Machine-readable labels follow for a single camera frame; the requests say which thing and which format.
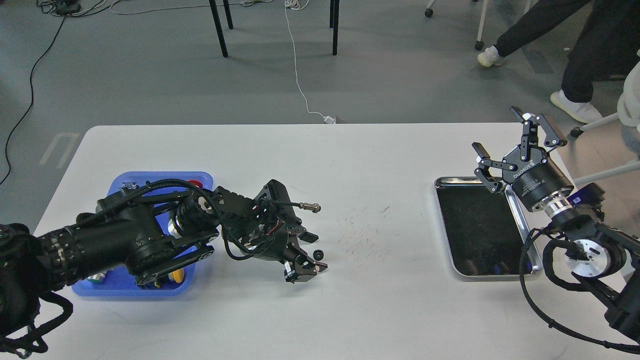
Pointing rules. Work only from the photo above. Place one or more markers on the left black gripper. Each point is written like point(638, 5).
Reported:
point(282, 246)

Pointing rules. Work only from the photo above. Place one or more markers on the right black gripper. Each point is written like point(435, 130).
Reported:
point(536, 175)

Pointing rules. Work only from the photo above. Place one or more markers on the small black gear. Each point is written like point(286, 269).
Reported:
point(318, 254)

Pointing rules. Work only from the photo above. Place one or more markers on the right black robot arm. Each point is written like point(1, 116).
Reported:
point(583, 253)

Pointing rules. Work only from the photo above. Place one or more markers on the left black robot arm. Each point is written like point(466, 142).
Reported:
point(152, 230)

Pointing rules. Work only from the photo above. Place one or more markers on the metal tray black mat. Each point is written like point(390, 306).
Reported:
point(484, 232)

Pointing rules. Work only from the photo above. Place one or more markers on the person legs white shoes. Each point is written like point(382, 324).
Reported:
point(591, 50)

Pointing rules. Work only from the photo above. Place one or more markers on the white office chair base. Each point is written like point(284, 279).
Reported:
point(479, 44)

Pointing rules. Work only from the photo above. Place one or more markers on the black equipment case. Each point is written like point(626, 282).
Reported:
point(619, 53)

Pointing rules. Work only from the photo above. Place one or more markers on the white orange push button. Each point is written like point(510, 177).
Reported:
point(97, 278)

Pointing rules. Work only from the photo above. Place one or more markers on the black table leg right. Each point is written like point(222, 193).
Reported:
point(334, 11)

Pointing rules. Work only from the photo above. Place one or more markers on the black table leg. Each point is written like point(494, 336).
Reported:
point(334, 11)
point(218, 24)

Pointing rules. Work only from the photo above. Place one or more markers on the black table leg left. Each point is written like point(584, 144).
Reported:
point(218, 24)

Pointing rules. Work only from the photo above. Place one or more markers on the red push button switch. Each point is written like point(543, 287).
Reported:
point(195, 183)

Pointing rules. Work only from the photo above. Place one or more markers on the yellow push button switch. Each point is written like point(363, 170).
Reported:
point(171, 280)

